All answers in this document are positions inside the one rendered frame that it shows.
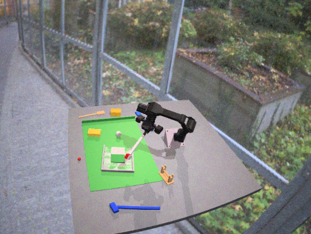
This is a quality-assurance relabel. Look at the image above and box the green flat mat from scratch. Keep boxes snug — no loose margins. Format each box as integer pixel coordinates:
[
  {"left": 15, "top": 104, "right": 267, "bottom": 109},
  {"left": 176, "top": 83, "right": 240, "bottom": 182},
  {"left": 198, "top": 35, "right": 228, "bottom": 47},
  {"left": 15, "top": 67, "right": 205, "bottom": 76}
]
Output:
[{"left": 82, "top": 119, "right": 163, "bottom": 192}]

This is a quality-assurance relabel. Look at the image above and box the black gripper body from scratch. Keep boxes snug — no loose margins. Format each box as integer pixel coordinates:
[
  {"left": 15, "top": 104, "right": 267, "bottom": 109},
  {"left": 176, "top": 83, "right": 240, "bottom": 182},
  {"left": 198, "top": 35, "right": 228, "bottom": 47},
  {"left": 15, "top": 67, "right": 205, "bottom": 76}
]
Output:
[{"left": 135, "top": 115, "right": 163, "bottom": 134}]

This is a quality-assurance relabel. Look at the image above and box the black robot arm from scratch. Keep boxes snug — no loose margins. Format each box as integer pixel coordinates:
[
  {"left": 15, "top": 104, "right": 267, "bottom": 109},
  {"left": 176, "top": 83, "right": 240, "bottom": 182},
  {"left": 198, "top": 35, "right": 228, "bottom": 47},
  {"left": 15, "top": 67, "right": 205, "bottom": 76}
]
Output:
[{"left": 136, "top": 102, "right": 196, "bottom": 142}]

